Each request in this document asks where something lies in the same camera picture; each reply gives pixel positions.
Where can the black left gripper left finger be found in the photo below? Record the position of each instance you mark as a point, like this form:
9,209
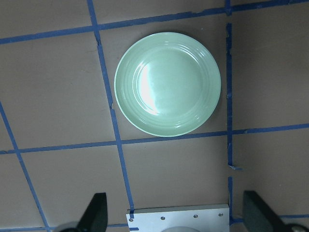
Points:
94,218

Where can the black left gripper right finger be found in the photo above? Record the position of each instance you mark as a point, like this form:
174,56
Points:
259,217

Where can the white metal mounting plate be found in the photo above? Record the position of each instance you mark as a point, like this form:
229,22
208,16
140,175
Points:
199,218

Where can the light green ceramic plate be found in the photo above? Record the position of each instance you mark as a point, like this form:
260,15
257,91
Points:
167,84

